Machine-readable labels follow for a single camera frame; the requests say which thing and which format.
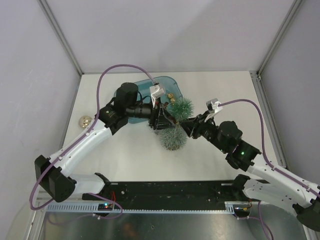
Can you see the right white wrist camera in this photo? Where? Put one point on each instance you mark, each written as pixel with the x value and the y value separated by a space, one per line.
pixel 213 108

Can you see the grey slotted cable duct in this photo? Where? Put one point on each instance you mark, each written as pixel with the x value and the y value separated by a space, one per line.
pixel 107 208

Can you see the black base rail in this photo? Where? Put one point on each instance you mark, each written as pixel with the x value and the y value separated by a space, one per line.
pixel 173 195

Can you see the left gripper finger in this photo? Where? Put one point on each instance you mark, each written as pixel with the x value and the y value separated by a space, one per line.
pixel 166 117
pixel 166 123

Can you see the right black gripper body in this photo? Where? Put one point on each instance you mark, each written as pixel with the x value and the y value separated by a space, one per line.
pixel 207 129

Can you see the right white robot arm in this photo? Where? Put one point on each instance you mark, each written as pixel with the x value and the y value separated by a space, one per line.
pixel 284 189

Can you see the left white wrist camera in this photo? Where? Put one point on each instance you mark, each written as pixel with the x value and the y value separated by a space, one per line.
pixel 156 91

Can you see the small frosted christmas tree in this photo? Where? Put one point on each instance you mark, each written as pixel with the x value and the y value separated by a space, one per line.
pixel 175 138

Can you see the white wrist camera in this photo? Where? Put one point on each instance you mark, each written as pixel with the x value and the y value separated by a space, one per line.
pixel 213 108
pixel 156 91

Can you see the teal plastic container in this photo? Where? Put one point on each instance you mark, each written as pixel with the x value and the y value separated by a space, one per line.
pixel 170 85

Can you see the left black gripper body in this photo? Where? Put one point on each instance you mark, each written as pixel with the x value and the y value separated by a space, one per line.
pixel 153 120

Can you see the gold bell cluster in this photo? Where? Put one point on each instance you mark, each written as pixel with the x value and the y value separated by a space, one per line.
pixel 171 98

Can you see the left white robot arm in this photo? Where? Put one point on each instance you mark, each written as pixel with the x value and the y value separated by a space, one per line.
pixel 55 173

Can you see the silver gold bauble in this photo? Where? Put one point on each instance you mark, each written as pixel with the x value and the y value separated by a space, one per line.
pixel 84 121

